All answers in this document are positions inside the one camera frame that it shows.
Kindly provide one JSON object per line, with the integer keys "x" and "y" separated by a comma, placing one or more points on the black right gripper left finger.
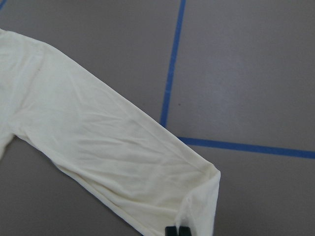
{"x": 170, "y": 231}

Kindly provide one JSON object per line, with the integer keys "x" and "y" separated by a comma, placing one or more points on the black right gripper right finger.
{"x": 184, "y": 231}

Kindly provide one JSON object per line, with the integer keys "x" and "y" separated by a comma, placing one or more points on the cream long-sleeve graphic t-shirt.
{"x": 117, "y": 152}

